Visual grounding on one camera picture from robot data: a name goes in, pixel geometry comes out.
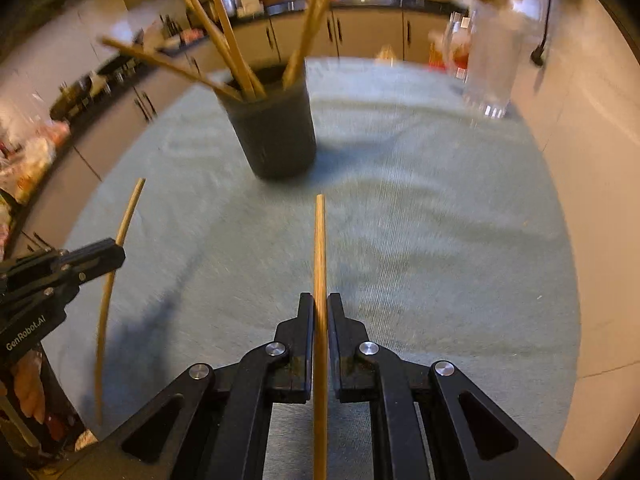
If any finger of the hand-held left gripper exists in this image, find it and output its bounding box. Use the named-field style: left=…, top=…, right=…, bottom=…
left=0, top=239, right=126, bottom=331

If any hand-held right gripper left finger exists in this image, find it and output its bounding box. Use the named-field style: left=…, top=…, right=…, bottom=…
left=55, top=292, right=314, bottom=480

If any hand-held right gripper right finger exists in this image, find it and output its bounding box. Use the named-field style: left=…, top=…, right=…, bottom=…
left=327, top=292, right=576, bottom=480

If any bamboo chopstick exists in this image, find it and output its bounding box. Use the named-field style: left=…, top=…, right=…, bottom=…
left=94, top=177, right=147, bottom=425
left=312, top=194, right=330, bottom=480

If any black perforated utensil holder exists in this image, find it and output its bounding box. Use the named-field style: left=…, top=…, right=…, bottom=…
left=216, top=62, right=318, bottom=181

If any group of bamboo chopsticks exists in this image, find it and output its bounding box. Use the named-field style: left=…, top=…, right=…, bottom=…
left=100, top=0, right=351, bottom=102

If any person's left hand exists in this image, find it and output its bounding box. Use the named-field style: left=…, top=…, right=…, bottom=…
left=14, top=352, right=47, bottom=419

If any grey-green towel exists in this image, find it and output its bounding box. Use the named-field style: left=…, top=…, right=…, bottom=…
left=47, top=57, right=583, bottom=480

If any pile of snack packets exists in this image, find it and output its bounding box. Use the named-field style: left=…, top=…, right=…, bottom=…
left=0, top=120, right=71, bottom=206

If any black kitchen countertop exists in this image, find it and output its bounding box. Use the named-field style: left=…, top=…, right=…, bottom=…
left=50, top=0, right=451, bottom=121

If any red and yellow snack packet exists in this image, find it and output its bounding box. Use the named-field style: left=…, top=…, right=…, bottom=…
left=427, top=42, right=471, bottom=73

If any clear glass mug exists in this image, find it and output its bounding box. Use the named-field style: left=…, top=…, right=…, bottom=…
left=442, top=10, right=473, bottom=83

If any tall clear glass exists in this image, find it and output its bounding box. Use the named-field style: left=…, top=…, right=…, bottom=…
left=461, top=0, right=526, bottom=121

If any black power cable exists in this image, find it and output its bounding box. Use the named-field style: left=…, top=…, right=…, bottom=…
left=530, top=0, right=558, bottom=68

